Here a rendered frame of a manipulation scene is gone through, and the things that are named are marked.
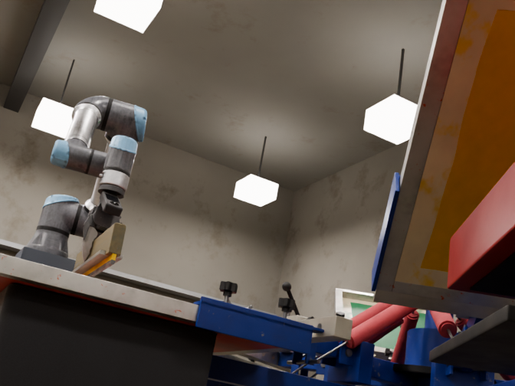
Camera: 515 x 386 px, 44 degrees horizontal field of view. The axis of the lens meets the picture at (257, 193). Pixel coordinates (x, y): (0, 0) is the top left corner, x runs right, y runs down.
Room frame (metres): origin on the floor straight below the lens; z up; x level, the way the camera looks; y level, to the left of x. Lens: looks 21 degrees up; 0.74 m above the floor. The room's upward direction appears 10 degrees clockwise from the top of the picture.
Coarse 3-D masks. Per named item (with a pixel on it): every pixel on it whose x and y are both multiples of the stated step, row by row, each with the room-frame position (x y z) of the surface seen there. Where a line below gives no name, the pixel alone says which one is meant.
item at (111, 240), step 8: (120, 224) 1.44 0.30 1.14; (104, 232) 1.51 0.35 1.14; (112, 232) 1.43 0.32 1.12; (120, 232) 1.44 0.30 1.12; (96, 240) 1.59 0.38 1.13; (104, 240) 1.49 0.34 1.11; (112, 240) 1.43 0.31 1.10; (120, 240) 1.44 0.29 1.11; (96, 248) 1.57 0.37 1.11; (104, 248) 1.48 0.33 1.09; (112, 248) 1.44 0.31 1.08; (120, 248) 1.44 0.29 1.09; (80, 256) 1.74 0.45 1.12
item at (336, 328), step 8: (304, 320) 1.66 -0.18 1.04; (312, 320) 1.63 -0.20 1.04; (320, 320) 1.59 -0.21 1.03; (328, 320) 1.56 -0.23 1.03; (336, 320) 1.53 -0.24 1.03; (344, 320) 1.54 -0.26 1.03; (352, 320) 1.55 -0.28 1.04; (320, 328) 1.61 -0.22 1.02; (328, 328) 1.56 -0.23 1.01; (336, 328) 1.53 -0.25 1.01; (344, 328) 1.54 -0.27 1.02; (312, 336) 1.62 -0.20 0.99; (320, 336) 1.58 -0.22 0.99; (328, 336) 1.56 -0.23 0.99; (336, 336) 1.54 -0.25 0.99; (344, 336) 1.54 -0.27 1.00
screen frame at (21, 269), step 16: (0, 256) 1.26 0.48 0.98; (0, 272) 1.26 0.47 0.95; (16, 272) 1.28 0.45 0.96; (32, 272) 1.29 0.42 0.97; (48, 272) 1.30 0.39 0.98; (64, 272) 1.31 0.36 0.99; (64, 288) 1.32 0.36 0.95; (80, 288) 1.33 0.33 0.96; (96, 288) 1.34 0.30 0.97; (112, 288) 1.36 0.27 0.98; (128, 288) 1.37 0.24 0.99; (128, 304) 1.37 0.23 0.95; (144, 304) 1.39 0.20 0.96; (160, 304) 1.40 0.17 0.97; (176, 304) 1.42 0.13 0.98; (192, 304) 1.43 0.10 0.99; (192, 320) 1.44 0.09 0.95; (224, 352) 1.95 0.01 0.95; (240, 352) 1.87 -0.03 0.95; (256, 352) 1.81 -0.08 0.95
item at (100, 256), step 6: (102, 252) 1.46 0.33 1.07; (90, 258) 1.54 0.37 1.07; (96, 258) 1.51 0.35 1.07; (102, 258) 1.50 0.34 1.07; (120, 258) 1.48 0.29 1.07; (84, 264) 1.60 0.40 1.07; (90, 264) 1.59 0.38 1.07; (96, 264) 1.58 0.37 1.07; (78, 270) 1.68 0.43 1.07; (84, 270) 1.67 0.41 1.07
